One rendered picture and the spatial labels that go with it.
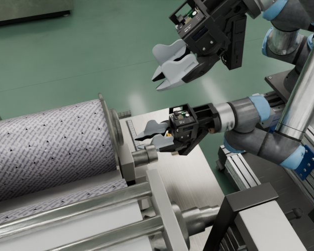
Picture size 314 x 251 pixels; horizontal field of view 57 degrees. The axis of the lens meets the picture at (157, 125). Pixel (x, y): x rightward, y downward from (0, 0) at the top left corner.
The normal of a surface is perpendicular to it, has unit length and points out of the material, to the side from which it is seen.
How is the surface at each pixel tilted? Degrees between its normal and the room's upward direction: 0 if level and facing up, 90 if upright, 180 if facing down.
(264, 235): 0
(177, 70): 88
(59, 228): 0
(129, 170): 90
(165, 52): 88
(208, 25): 90
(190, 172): 0
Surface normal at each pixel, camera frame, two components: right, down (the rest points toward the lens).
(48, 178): 0.31, 0.77
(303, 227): 0.00, -0.63
